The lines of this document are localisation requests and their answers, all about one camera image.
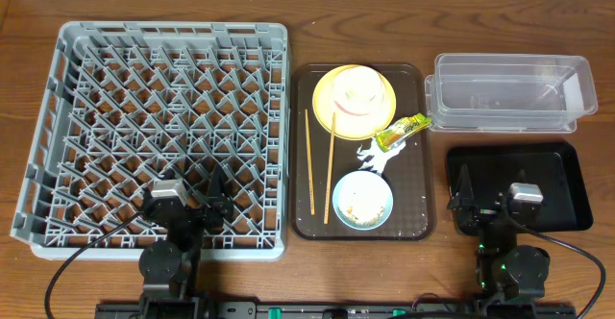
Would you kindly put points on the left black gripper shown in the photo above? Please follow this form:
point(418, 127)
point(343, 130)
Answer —
point(193, 208)

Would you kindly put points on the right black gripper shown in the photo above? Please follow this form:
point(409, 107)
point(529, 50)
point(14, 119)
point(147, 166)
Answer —
point(463, 205)

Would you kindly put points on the green yellow snack wrapper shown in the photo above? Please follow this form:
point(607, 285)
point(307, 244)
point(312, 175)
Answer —
point(394, 135)

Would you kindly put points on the white tissue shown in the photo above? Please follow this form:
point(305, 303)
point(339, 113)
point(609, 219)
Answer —
point(374, 159)

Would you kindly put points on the light blue bowl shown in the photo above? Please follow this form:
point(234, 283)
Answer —
point(367, 185)

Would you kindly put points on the rice and food scraps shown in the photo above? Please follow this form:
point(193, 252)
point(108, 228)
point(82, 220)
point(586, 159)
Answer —
point(361, 211)

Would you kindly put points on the wooden chopstick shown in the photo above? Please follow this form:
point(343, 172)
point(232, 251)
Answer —
point(309, 165)
point(329, 171)

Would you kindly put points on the pink bowl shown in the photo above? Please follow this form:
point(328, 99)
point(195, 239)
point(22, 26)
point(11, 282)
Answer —
point(358, 90)

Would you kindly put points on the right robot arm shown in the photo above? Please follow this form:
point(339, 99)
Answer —
point(511, 276)

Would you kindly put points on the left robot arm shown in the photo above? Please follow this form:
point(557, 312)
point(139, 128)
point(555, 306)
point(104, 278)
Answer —
point(170, 267)

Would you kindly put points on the black waste tray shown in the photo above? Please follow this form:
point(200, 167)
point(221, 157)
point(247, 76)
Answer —
point(552, 166)

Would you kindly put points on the grey dishwasher rack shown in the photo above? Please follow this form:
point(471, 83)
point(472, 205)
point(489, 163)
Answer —
point(128, 103)

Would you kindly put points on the dark brown serving tray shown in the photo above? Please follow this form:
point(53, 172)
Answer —
point(409, 175)

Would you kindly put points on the clear plastic bin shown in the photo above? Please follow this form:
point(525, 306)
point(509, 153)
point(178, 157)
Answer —
point(509, 93)

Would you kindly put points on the yellow plate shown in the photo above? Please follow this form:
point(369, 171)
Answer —
point(348, 126)

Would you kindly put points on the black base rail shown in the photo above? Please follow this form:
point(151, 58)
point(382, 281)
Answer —
point(249, 310)

